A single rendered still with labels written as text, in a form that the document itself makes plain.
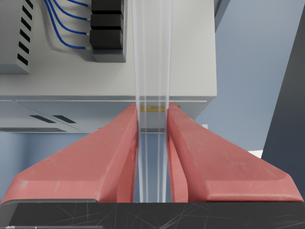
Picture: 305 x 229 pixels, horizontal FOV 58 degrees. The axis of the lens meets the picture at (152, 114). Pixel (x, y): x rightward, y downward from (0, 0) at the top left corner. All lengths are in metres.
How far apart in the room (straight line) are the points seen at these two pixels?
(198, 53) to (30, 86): 0.28
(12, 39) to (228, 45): 0.89
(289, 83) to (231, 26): 1.06
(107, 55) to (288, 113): 0.32
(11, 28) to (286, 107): 0.41
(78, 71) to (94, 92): 0.04
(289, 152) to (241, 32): 1.07
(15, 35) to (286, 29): 1.06
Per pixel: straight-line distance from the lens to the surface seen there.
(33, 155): 1.16
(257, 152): 1.11
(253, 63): 1.19
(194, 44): 0.48
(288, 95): 0.19
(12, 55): 0.48
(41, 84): 0.49
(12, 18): 0.50
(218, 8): 0.61
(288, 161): 0.19
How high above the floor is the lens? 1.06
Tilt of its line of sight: 80 degrees down
